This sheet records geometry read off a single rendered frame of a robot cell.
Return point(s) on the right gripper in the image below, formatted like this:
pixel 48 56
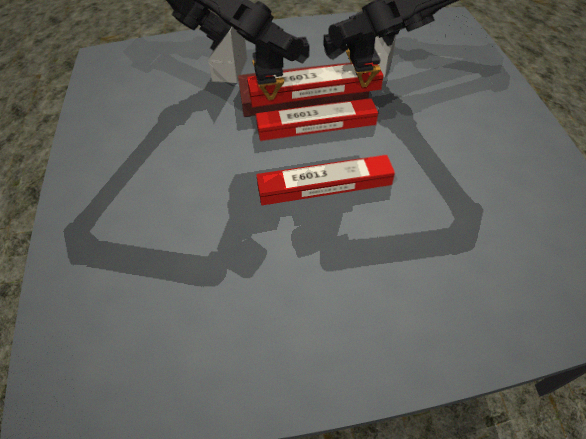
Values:
pixel 261 65

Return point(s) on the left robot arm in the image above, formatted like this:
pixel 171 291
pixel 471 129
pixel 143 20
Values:
pixel 378 16

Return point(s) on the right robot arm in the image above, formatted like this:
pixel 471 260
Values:
pixel 255 26

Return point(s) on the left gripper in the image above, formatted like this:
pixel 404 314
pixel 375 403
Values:
pixel 372 57

